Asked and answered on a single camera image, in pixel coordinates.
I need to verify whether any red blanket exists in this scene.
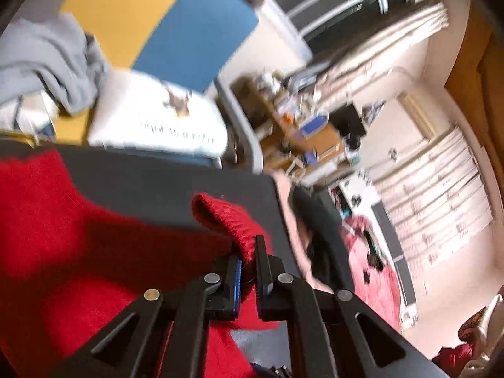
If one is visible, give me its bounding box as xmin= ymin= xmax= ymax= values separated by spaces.
xmin=339 ymin=215 xmax=402 ymax=331

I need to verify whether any white printed pillow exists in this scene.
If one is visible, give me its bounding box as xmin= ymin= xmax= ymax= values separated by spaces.
xmin=87 ymin=70 xmax=229 ymax=158

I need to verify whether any beige patterned curtain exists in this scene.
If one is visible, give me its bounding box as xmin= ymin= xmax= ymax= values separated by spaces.
xmin=311 ymin=2 xmax=450 ymax=103

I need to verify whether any light blue-grey garment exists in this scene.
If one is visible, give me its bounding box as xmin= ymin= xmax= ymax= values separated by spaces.
xmin=0 ymin=14 xmax=107 ymax=117

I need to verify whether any black monitor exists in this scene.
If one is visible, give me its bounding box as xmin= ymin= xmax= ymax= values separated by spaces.
xmin=331 ymin=104 xmax=367 ymax=138

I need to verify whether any grey yellow blue padded panel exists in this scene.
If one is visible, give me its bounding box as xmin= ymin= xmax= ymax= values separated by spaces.
xmin=51 ymin=0 xmax=261 ymax=144

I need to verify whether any brown wooden panel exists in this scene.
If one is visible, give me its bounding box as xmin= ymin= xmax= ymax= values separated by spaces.
xmin=445 ymin=8 xmax=504 ymax=158

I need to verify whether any patterned cushion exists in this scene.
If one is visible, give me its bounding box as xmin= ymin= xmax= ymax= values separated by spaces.
xmin=459 ymin=295 xmax=504 ymax=343

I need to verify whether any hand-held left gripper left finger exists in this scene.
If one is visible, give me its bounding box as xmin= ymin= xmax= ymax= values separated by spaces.
xmin=47 ymin=254 xmax=243 ymax=378

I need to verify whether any wall air conditioner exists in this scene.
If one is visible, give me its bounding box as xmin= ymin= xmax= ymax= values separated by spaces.
xmin=398 ymin=90 xmax=438 ymax=138

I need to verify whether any red knitted sweater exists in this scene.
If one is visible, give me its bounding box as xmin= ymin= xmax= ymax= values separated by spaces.
xmin=0 ymin=150 xmax=284 ymax=378

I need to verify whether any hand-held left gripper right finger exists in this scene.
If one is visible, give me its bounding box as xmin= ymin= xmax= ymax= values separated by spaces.
xmin=255 ymin=235 xmax=447 ymax=378

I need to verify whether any pink cloth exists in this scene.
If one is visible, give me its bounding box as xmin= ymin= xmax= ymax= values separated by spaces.
xmin=276 ymin=173 xmax=335 ymax=292

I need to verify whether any cluttered wooden desk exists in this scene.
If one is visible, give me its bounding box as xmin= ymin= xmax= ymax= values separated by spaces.
xmin=232 ymin=71 xmax=363 ymax=186

